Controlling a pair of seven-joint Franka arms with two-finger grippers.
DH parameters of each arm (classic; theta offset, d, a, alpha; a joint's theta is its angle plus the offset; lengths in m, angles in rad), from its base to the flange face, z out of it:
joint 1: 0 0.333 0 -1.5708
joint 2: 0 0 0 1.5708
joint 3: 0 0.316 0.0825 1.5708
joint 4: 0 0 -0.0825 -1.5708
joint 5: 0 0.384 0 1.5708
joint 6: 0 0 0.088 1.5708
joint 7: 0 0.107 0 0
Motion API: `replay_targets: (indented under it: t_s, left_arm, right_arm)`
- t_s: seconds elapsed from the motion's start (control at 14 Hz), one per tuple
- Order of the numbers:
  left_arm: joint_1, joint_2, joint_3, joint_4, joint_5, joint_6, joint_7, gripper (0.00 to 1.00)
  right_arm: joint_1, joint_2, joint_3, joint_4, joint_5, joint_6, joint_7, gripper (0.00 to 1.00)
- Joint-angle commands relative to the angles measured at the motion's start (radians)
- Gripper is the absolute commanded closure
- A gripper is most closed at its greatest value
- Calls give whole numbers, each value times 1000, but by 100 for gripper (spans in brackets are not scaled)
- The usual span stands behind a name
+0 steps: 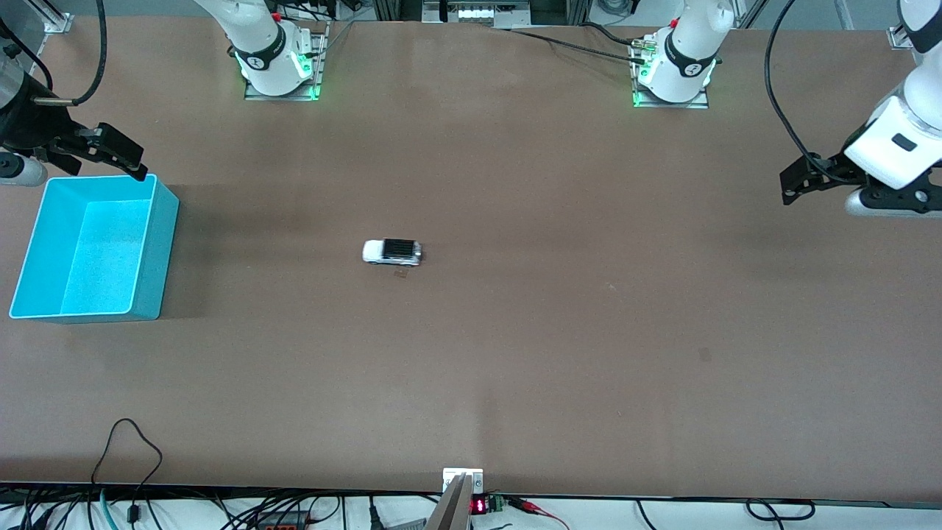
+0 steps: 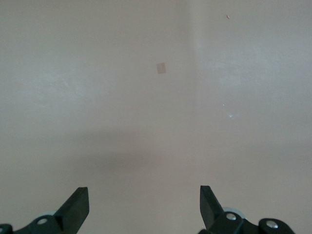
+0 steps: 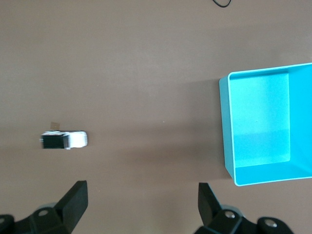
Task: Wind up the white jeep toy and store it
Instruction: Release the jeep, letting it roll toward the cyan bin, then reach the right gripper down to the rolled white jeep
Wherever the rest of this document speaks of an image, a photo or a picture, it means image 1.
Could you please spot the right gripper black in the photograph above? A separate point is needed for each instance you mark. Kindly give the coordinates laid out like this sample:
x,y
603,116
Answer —
x,y
29,121

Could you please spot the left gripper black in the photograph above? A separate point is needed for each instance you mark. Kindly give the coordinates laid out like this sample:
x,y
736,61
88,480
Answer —
x,y
828,168

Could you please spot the white jeep toy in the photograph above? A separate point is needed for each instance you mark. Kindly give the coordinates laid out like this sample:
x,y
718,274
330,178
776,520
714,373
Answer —
x,y
390,252

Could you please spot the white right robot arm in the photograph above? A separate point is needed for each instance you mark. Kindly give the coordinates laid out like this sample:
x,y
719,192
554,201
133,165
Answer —
x,y
265,51

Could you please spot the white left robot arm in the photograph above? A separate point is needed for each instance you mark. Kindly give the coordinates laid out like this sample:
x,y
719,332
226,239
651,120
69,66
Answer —
x,y
684,66

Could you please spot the turquoise plastic bin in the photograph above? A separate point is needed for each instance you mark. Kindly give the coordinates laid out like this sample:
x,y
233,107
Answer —
x,y
96,258

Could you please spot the white control box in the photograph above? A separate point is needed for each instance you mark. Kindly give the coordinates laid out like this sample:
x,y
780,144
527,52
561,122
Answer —
x,y
478,11

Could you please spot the black power strip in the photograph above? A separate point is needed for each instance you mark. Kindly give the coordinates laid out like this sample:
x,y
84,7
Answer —
x,y
283,523

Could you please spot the green terminal block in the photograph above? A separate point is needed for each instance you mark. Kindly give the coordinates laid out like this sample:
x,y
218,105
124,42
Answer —
x,y
497,503

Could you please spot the red digit display module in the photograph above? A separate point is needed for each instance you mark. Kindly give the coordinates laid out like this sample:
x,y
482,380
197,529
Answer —
x,y
478,506

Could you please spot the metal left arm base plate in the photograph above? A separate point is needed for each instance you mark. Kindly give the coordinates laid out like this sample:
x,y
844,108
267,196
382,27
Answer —
x,y
699,101

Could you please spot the aluminium frame corner bracket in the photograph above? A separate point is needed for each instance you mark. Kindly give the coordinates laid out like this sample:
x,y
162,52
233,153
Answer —
x,y
53,18

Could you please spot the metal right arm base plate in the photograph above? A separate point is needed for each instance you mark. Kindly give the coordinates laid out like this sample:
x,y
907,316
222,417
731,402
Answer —
x,y
316,73

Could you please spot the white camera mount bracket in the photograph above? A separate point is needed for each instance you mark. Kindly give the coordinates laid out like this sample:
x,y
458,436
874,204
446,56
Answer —
x,y
475,478

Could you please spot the grey camera mount bar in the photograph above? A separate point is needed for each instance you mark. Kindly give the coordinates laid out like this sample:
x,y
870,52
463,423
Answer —
x,y
450,511

